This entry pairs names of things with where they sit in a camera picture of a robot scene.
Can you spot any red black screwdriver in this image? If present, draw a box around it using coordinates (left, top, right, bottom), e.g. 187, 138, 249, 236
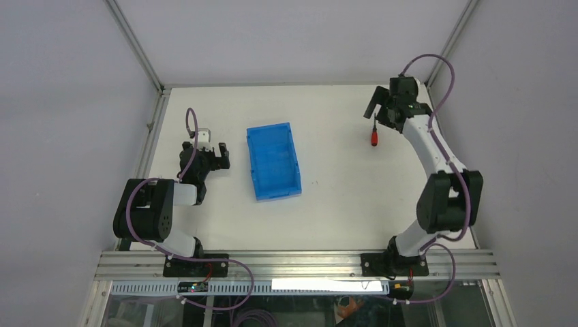
371, 115, 379, 146

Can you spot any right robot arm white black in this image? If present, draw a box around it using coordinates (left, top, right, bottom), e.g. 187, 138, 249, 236
361, 74, 483, 278

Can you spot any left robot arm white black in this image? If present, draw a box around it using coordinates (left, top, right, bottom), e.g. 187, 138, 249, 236
112, 142, 230, 277

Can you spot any blue plastic bin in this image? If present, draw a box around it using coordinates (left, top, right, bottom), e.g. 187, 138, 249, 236
246, 122, 302, 201

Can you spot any orange object below table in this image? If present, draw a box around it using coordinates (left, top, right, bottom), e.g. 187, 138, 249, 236
335, 296, 365, 320

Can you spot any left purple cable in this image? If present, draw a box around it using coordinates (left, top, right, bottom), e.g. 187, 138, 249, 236
125, 108, 255, 312

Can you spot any purple cable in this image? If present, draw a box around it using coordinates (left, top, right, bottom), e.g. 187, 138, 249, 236
125, 108, 255, 312
388, 53, 473, 304

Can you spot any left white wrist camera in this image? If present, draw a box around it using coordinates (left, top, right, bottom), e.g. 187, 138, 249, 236
190, 128, 213, 151

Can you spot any right aluminium frame post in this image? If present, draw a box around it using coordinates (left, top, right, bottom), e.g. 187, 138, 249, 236
425, 0, 480, 89

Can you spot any aluminium frame post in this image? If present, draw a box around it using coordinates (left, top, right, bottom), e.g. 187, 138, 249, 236
425, 0, 480, 89
104, 0, 164, 93

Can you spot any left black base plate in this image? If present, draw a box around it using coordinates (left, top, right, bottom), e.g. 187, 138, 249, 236
162, 253, 229, 279

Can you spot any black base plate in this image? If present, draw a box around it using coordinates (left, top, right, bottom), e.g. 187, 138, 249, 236
162, 253, 229, 279
360, 252, 429, 279

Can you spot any white slotted cable duct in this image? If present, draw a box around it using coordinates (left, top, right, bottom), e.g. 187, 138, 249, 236
110, 278, 390, 297

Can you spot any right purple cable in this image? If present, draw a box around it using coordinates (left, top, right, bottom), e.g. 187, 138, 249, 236
388, 53, 473, 304

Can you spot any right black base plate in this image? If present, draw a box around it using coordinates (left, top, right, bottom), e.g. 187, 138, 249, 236
360, 252, 429, 279

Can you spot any left aluminium frame post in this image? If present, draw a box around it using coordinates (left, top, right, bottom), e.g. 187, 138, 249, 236
104, 0, 164, 93

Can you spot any aluminium front rail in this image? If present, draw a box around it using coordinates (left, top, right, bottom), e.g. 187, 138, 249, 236
94, 249, 501, 281

